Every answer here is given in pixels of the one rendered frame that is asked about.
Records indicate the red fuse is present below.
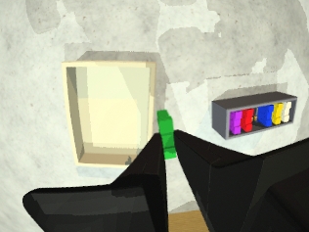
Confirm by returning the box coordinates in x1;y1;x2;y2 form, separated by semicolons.
241;108;254;131

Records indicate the blue fuse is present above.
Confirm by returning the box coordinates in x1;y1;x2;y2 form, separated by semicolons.
257;104;274;126

